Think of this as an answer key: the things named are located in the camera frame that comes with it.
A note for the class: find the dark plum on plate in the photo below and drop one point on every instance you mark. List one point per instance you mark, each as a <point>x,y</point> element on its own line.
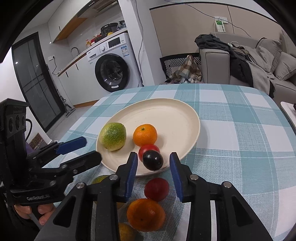
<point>152,160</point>

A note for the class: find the green guava on plate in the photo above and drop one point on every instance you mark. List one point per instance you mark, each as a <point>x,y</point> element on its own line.
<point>113,136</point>

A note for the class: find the dark clothes pile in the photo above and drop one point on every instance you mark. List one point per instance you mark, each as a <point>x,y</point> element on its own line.
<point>221,61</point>

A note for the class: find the small brown longan fruit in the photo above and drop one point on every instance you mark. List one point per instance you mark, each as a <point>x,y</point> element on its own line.
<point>127,233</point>

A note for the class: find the white side table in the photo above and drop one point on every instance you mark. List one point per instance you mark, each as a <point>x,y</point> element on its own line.
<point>288,110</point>

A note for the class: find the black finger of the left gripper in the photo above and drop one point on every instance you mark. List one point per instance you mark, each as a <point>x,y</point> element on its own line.
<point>74,166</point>

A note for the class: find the grey sofa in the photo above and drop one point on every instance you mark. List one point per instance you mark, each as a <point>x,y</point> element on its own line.
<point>284,90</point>

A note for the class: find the large orange mandarin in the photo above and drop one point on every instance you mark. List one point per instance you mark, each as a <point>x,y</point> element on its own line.
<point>145,215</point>

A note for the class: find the red tomato on table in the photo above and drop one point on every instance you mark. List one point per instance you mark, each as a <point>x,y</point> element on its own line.
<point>157,189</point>

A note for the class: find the red tomato on plate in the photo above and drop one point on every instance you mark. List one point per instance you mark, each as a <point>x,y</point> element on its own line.
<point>148,149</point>

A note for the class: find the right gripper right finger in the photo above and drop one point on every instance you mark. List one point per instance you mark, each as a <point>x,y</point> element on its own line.
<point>235,219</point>

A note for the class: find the orange mandarin on plate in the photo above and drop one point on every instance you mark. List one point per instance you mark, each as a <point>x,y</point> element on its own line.
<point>145,134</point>

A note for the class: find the black patterned laundry basket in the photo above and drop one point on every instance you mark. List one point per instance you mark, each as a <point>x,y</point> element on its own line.
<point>171,63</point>

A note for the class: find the yellow-green guava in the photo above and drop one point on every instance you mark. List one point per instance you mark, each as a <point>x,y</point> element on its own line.
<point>101,178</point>

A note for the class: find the person's left hand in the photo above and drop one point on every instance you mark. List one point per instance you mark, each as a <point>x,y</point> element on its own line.
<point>44,212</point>

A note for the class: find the cream round plate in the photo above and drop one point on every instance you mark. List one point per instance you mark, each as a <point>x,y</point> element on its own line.
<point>164,124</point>

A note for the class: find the white power strip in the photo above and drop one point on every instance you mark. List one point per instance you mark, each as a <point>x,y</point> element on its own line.
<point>220,26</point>

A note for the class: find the black glass door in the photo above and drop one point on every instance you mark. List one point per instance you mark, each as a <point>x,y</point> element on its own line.
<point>35,81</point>

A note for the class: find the white washing machine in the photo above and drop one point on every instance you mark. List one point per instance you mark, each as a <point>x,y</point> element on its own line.
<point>114,63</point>

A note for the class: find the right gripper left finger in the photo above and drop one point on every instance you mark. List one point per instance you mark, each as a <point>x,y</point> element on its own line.
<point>92,208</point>

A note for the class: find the plaid cloth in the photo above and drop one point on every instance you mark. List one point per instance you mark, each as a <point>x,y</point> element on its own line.
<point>189,72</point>

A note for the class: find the grey cushion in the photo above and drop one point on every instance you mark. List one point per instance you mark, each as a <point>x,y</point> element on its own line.
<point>286,67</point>

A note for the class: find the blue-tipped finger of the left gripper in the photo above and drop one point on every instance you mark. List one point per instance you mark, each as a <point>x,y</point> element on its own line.
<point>53,150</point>

